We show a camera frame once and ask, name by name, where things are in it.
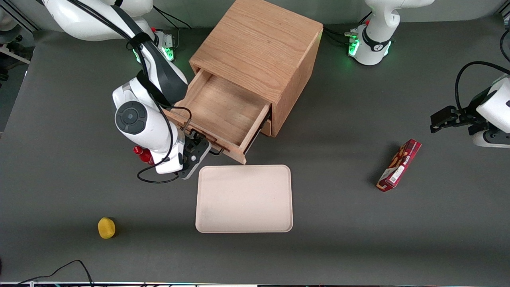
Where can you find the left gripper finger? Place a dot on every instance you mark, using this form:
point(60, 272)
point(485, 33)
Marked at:
point(452, 113)
point(440, 125)

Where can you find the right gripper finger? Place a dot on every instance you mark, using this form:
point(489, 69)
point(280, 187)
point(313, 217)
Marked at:
point(204, 140)
point(194, 135)

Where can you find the red snack box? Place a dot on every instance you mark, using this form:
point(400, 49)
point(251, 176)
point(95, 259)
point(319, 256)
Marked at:
point(398, 165)

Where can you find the white rod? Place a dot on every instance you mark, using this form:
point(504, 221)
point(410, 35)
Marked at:
point(16, 55)

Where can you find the yellow toy lemon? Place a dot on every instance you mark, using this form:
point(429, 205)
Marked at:
point(106, 228)

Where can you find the wooden drawer cabinet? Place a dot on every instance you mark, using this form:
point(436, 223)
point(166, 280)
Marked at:
point(259, 36)

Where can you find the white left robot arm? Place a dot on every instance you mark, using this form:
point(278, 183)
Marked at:
point(378, 24)

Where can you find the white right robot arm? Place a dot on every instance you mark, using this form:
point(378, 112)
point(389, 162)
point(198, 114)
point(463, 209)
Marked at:
point(159, 135)

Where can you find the red cola bottle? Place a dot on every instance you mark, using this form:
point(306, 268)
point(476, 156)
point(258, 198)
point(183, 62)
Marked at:
point(139, 151)

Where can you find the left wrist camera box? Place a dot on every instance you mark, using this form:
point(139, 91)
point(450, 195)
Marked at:
point(492, 139)

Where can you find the beige plastic tray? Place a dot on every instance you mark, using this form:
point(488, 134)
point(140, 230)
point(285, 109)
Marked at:
point(244, 199)

